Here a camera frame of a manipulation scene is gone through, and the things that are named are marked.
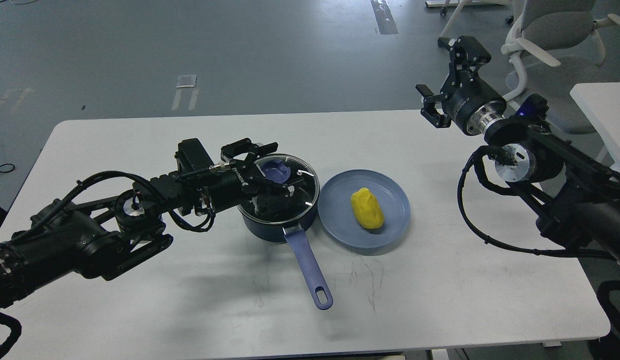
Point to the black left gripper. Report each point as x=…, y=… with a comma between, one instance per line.
x=240, y=181

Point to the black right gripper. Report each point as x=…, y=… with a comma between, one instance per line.
x=463, y=92

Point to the glass lid with blue knob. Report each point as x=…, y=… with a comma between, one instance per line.
x=296, y=198

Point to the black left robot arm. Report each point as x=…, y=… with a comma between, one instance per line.
x=112, y=221

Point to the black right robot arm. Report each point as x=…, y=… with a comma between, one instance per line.
x=575, y=198

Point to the yellow potato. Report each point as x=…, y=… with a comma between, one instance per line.
x=367, y=209

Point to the blue plate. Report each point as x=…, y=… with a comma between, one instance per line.
x=339, y=221

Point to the white grey office chair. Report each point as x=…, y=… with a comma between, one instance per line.
x=539, y=28

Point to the white side table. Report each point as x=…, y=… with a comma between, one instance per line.
x=600, y=103

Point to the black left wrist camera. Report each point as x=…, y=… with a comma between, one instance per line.
x=191, y=156

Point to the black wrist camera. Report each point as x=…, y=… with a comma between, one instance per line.
x=191, y=156
x=534, y=106

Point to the blue saucepan with handle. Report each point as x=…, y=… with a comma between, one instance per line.
x=294, y=233

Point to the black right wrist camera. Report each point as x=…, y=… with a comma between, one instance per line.
x=534, y=106

